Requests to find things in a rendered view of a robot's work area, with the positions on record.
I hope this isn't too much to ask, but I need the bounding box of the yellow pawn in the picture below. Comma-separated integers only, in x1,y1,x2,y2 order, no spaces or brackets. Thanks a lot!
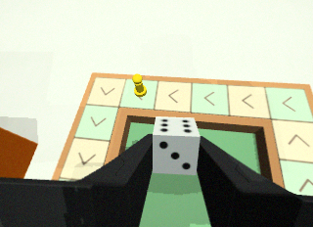
132,74,147,97

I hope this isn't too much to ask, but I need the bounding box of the white die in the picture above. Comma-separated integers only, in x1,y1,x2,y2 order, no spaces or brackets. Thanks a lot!
153,116,201,175

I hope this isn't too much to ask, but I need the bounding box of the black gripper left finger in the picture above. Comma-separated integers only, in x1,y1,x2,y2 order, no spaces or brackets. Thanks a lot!
0,134,153,227

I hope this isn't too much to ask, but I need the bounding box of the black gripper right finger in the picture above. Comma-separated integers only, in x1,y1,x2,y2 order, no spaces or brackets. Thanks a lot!
197,136,313,227

